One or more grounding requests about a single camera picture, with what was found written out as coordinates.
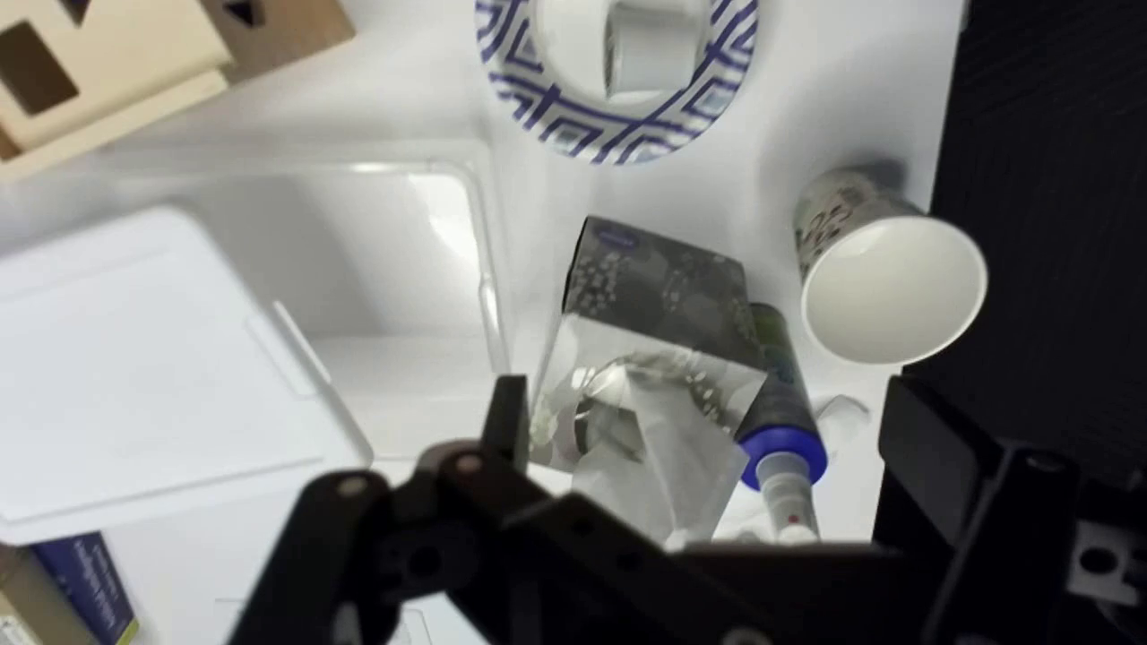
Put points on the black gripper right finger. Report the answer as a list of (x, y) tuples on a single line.
[(1006, 525)]

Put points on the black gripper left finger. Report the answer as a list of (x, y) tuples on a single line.
[(358, 561)]

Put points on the blue-cap sanitizer bottle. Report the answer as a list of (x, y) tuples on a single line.
[(781, 436)]

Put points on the patterned paper cup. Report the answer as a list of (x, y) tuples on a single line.
[(889, 281)]

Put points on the blue book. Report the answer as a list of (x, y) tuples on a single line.
[(91, 585)]

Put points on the white plastic lid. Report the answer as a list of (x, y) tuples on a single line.
[(155, 372)]

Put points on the white tissue sheet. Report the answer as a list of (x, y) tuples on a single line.
[(656, 459)]

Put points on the clear plastic bin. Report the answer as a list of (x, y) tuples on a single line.
[(407, 239)]

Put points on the grey marbled tissue box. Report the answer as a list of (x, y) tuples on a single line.
[(656, 293)]

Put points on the blue patterned paper plate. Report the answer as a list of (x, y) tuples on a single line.
[(540, 103)]

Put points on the wooden shape sorter cube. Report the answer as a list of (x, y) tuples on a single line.
[(120, 59)]

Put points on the small white plastic cup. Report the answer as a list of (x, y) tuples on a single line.
[(646, 42)]

